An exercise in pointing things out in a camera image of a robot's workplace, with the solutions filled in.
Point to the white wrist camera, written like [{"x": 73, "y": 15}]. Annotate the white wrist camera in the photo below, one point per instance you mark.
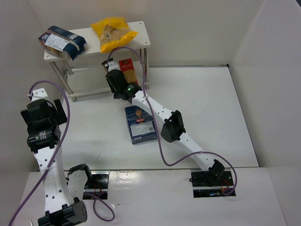
[
  {"x": 112, "y": 65},
  {"x": 38, "y": 94}
]

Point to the white two-tier shelf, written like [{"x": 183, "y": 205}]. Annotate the white two-tier shelf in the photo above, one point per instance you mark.
[{"x": 85, "y": 75}]

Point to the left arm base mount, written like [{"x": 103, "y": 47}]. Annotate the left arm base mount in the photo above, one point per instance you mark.
[{"x": 97, "y": 185}]

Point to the red spaghetti packet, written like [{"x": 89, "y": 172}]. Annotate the red spaghetti packet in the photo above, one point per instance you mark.
[{"x": 127, "y": 68}]

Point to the dark blue pasta box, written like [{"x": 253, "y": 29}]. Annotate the dark blue pasta box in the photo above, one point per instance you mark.
[{"x": 140, "y": 125}]

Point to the dark blue pasta bag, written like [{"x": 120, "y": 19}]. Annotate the dark blue pasta bag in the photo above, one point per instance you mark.
[{"x": 62, "y": 43}]

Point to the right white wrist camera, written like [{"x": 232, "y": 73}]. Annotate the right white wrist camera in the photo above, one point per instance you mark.
[{"x": 112, "y": 65}]

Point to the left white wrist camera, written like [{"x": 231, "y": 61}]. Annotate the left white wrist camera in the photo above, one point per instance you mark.
[{"x": 38, "y": 94}]

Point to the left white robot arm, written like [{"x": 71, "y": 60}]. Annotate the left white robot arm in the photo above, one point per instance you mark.
[{"x": 63, "y": 193}]

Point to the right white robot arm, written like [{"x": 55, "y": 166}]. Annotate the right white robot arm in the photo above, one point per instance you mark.
[{"x": 168, "y": 124}]

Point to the yellow pasta bag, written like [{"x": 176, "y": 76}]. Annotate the yellow pasta bag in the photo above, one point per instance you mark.
[{"x": 113, "y": 32}]

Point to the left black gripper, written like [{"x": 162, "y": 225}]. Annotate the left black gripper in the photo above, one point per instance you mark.
[{"x": 61, "y": 111}]

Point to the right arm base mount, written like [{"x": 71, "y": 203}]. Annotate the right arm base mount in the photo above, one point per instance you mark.
[{"x": 201, "y": 189}]

